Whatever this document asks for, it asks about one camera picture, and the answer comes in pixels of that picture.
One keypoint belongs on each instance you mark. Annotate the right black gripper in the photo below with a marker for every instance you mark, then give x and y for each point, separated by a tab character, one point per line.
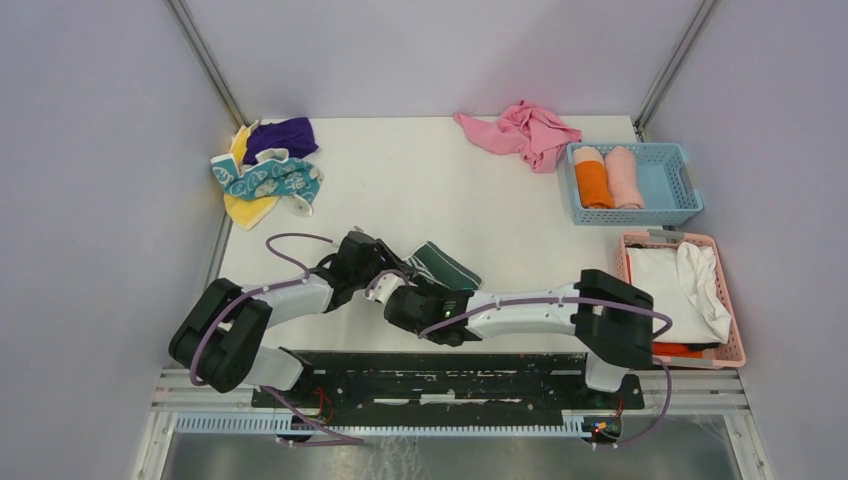
429	289

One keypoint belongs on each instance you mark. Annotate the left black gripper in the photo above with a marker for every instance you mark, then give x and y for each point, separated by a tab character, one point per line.
391	260

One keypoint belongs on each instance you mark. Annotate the green white striped towel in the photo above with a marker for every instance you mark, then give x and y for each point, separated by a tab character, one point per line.
432	262

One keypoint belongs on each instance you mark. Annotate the teal patterned towel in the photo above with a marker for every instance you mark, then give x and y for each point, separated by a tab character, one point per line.
275	174

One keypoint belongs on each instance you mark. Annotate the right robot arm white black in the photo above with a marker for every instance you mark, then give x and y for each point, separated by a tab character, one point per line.
616	321

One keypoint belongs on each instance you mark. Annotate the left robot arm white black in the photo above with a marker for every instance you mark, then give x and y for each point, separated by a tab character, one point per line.
220	340

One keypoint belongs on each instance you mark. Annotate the yellow towel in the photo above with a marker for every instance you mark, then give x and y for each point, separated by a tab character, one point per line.
246	214

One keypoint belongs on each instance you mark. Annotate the purple towel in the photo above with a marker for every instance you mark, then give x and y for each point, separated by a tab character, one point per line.
296	135

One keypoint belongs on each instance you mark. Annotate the orange rolled towel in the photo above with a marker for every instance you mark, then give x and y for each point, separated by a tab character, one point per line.
591	176

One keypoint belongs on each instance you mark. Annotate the pink crumpled towel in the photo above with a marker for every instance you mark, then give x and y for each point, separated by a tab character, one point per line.
534	133

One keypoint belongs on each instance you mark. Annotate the light pink rolled towel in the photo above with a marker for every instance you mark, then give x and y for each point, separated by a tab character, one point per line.
621	168

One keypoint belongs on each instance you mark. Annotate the orange cloth in basket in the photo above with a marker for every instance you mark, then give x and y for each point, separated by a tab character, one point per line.
675	350

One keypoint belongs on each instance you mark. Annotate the white cloth in basket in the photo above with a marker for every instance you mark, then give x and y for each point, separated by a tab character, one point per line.
682	282

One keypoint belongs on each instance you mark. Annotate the blue plastic basket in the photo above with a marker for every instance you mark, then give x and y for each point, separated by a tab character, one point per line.
663	179

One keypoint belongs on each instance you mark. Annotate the pink plastic basket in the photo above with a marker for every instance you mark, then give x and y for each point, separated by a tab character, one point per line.
715	356

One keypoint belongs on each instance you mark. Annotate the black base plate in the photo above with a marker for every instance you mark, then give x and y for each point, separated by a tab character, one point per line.
452	390

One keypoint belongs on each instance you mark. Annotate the blue slotted cable duct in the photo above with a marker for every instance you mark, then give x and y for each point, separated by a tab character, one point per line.
280	423

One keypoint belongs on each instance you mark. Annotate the aluminium frame rails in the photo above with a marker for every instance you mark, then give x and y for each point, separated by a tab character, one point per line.
697	394

